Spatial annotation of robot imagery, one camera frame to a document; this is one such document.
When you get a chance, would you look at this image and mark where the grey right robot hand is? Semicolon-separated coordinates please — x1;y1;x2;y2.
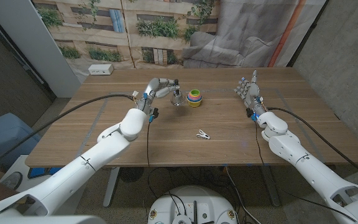
234;70;267;118

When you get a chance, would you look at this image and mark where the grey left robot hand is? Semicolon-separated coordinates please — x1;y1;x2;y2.
136;77;180;116

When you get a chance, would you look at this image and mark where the silver bell with black handle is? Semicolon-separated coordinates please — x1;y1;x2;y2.
169;80;186;107

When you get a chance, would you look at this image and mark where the stack of colourful toy cups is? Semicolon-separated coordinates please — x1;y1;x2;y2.
186;89;203;108

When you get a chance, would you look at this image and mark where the white clothespin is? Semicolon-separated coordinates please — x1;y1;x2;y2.
196;129;211;140

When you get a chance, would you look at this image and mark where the white power strip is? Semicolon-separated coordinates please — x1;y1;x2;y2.
88;63;114;76

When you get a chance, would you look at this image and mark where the printed fabric backdrop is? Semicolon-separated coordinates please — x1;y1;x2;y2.
31;0;328;84

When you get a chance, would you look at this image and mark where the black round floor fan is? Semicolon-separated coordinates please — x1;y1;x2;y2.
119;167;145;183

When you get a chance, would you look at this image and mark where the grey table leg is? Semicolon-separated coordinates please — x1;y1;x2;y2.
259;165;281;208

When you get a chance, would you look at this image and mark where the white table leg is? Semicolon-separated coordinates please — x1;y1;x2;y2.
103;167;121;208

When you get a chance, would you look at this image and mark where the white robot torso base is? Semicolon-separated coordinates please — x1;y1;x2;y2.
147;185;238;224

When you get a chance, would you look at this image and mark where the white floor box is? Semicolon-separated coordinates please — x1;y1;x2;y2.
0;154;74;192

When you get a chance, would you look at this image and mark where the blue plastic bin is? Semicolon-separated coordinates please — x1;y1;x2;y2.
0;112;42;170

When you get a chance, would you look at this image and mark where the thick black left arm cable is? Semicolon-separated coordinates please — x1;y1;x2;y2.
0;93;136;174

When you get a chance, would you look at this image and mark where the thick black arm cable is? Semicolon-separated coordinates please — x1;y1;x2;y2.
0;93;136;174
266;106;358;185

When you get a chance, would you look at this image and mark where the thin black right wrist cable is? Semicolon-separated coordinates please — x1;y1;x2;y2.
254;119;358;222

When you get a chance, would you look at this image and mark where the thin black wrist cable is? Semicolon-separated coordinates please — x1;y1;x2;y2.
145;119;153;169
254;119;358;222

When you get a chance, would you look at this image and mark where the thin black left wrist cable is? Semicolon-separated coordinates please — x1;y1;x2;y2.
145;119;153;169

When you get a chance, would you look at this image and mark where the grey floor cable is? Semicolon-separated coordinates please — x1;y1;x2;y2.
224;167;262;224

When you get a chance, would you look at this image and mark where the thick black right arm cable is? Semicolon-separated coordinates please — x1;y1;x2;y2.
266;106;358;185

